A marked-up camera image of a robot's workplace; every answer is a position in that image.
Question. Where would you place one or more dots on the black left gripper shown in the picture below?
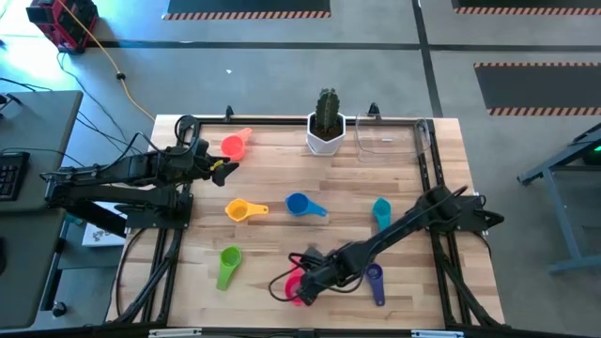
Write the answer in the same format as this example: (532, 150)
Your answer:
(202, 169)

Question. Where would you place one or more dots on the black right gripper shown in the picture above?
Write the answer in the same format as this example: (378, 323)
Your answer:
(319, 281)

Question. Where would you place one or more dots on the red measuring cup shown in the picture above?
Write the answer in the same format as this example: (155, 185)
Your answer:
(290, 287)

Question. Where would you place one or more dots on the orange measuring cup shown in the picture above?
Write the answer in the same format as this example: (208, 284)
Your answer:
(233, 148)

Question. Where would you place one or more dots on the yellow measuring cup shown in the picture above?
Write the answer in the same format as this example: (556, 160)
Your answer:
(238, 210)

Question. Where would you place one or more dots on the purple measuring cup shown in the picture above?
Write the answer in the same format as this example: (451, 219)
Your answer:
(374, 273)

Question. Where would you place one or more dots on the blue measuring cup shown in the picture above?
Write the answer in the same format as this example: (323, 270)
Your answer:
(297, 204)

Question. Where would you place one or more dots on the green measuring cup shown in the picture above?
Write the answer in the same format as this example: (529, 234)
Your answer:
(230, 258)

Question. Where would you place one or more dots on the teal measuring cup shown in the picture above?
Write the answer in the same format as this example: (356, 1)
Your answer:
(381, 209)

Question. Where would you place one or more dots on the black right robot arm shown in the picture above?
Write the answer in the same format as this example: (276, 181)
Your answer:
(399, 225)

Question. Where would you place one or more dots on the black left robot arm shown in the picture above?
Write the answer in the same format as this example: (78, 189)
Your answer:
(117, 171)

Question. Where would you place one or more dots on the clear plastic basket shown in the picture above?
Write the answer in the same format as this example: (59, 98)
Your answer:
(389, 150)

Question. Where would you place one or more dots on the white hexagonal plant pot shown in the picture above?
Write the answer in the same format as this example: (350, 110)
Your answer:
(324, 148)

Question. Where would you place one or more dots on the green cactus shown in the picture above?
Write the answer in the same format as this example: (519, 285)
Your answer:
(327, 110)

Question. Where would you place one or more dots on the white printed paper sheet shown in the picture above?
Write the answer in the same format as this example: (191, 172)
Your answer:
(101, 237)

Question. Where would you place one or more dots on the black hazard-striped floor mat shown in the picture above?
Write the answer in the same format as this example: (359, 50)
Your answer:
(244, 5)
(540, 89)
(526, 4)

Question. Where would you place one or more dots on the grey desk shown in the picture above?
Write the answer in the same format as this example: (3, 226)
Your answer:
(42, 136)
(28, 272)

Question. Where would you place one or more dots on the black keyboard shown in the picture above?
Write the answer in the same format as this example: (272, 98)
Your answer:
(11, 176)

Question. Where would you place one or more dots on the black caster wheel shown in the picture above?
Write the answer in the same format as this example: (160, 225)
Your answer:
(59, 309)

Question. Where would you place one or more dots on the black device with green light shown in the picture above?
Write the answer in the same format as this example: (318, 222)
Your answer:
(594, 157)

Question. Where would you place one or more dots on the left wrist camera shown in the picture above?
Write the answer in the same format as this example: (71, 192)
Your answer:
(201, 148)

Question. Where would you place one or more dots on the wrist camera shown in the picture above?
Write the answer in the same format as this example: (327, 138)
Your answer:
(313, 257)
(201, 148)

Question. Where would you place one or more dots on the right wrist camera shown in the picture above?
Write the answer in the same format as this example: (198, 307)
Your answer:
(313, 257)

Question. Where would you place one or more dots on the black aluminium table frame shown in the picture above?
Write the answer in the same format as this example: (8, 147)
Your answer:
(263, 121)

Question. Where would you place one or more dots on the silver metal bracket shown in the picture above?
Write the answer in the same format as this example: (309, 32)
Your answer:
(174, 333)
(436, 333)

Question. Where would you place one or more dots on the blue-grey metal table frame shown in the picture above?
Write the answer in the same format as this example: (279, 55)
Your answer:
(561, 220)

